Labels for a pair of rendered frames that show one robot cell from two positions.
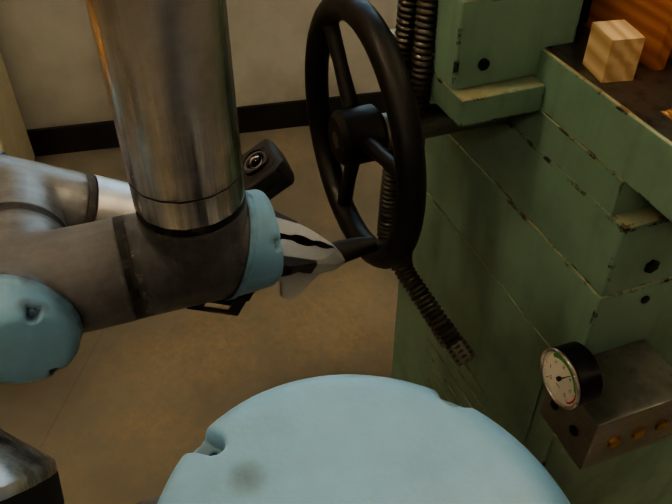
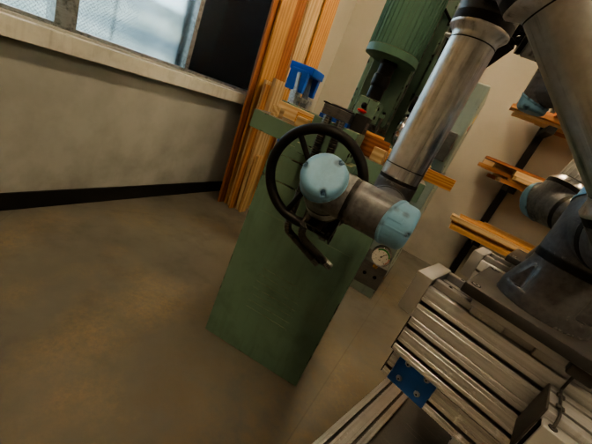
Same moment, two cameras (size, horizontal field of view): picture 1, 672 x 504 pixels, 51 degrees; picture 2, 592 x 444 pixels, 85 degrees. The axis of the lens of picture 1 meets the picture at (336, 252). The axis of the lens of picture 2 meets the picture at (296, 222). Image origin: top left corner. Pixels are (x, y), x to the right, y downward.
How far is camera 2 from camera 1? 0.76 m
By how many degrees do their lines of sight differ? 52
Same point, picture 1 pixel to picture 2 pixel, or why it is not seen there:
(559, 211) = not seen: hidden behind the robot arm
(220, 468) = not seen: outside the picture
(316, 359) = (157, 321)
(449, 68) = (344, 155)
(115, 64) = (444, 125)
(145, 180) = (421, 167)
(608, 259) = not seen: hidden behind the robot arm
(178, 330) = (55, 331)
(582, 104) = (374, 170)
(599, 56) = (379, 156)
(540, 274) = (345, 231)
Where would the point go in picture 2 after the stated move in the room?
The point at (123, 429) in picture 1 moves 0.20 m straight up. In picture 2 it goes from (55, 403) to (65, 351)
